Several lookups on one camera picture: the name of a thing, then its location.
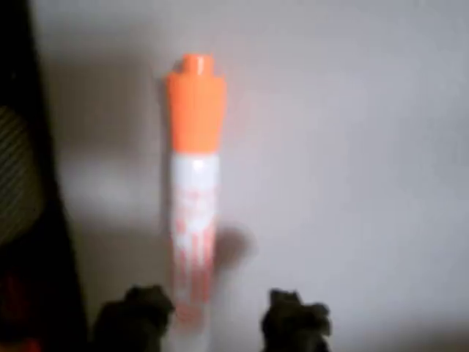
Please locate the black mesh organizer tray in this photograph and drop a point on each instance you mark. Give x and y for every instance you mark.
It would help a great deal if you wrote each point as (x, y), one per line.
(51, 190)

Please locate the orange capped white marker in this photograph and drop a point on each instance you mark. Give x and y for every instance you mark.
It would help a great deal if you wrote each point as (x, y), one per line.
(196, 128)

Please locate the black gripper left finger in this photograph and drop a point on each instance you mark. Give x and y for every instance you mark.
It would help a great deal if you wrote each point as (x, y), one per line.
(133, 319)

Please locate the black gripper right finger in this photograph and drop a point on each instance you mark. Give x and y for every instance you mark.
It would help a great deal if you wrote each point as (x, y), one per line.
(293, 326)

